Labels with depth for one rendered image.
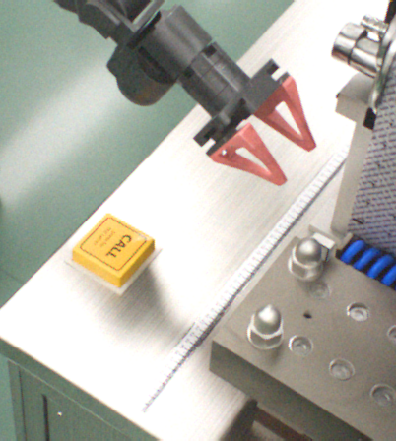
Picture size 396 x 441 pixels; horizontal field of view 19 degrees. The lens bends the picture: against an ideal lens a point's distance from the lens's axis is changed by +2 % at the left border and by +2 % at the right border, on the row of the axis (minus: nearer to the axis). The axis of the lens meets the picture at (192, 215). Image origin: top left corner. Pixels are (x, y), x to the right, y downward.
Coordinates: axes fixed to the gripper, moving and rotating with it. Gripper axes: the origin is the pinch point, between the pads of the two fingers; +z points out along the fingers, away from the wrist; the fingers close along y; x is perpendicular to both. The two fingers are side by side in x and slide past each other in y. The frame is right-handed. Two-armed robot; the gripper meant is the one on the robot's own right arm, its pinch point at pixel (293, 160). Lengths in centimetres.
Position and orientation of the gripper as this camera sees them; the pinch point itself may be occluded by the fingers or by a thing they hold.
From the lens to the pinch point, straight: 122.2
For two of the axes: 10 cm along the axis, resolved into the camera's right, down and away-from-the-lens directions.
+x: 4.3, -3.4, -8.4
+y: -5.6, 6.3, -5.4
